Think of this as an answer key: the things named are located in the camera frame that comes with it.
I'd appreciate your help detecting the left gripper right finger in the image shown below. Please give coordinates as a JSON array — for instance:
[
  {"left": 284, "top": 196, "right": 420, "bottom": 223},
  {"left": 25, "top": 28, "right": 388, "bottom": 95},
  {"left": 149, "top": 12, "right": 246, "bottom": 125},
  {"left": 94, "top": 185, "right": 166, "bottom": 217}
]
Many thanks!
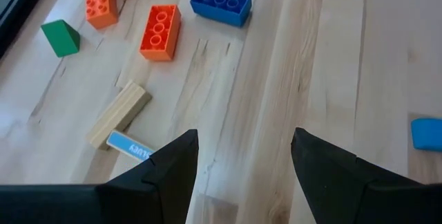
[{"left": 291, "top": 127, "right": 442, "bottom": 224}]

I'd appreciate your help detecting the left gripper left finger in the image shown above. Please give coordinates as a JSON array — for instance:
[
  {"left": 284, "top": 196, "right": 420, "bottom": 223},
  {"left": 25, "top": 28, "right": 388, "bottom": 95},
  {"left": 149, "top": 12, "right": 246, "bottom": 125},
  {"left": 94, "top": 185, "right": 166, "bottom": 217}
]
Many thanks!
[{"left": 0, "top": 129, "right": 200, "bottom": 224}]

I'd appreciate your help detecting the light blue wooden block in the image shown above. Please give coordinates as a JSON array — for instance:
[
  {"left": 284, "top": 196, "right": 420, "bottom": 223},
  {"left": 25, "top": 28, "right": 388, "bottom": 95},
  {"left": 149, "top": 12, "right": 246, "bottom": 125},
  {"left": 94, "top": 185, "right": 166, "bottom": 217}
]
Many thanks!
[{"left": 410, "top": 118, "right": 442, "bottom": 152}]

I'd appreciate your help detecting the green wedge block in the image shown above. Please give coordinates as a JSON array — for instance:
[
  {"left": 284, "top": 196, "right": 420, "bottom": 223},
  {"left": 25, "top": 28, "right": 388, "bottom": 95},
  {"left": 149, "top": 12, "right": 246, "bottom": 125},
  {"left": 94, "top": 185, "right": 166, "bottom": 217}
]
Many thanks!
[{"left": 40, "top": 19, "right": 81, "bottom": 59}]

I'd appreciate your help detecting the natural wooden block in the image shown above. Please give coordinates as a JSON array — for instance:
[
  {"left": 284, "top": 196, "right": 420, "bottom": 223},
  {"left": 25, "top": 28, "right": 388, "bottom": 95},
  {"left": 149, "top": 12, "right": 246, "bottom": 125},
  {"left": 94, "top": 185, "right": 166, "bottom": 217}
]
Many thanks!
[{"left": 85, "top": 80, "right": 153, "bottom": 151}]

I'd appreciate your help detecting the orange eight-stud brick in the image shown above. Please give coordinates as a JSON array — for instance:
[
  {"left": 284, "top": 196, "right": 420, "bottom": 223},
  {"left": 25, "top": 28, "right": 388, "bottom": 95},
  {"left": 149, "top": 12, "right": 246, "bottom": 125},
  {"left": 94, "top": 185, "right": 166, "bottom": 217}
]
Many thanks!
[
  {"left": 84, "top": 0, "right": 119, "bottom": 30},
  {"left": 139, "top": 4, "right": 182, "bottom": 62}
]

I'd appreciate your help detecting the blue eight-stud brick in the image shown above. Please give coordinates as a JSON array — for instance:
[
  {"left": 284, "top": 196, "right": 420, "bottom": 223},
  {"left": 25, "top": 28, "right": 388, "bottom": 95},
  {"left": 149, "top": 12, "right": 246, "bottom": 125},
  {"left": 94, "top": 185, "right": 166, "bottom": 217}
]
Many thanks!
[{"left": 189, "top": 0, "right": 253, "bottom": 28}]

